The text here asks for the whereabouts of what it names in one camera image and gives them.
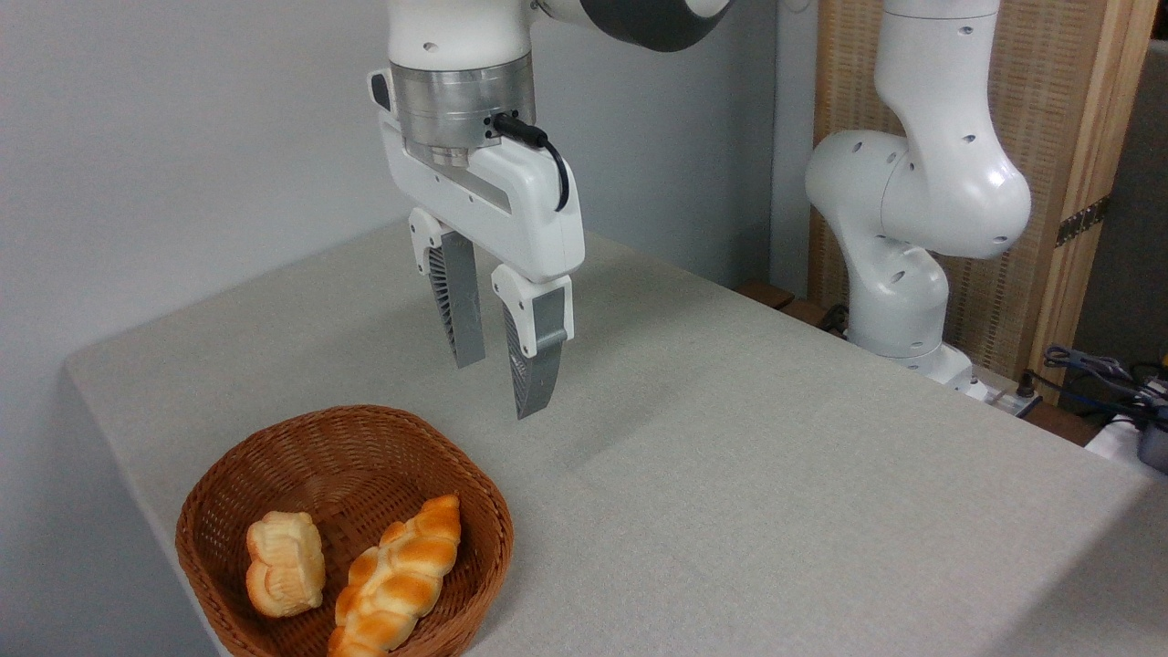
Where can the golden braided bread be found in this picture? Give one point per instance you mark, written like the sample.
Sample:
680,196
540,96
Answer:
401,575

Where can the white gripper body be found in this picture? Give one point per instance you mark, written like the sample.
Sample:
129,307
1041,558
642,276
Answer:
529,219

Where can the wooden rattan screen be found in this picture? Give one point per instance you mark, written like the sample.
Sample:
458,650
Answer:
1031,91

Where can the white box with grey device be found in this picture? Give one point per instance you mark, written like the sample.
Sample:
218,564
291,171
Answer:
1131,447

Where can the grey tablecloth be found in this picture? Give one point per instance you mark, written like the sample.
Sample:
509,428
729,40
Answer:
730,502

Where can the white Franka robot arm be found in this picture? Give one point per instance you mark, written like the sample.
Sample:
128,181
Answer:
940,182

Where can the metal screen hinge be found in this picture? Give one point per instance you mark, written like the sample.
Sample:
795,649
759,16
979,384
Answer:
1081,222

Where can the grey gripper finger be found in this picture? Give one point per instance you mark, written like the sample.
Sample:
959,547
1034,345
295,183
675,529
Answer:
538,365
463,310

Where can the brown wicker basket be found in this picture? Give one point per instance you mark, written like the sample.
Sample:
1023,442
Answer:
319,456

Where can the pale round bread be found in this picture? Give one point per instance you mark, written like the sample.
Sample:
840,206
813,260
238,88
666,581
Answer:
285,566

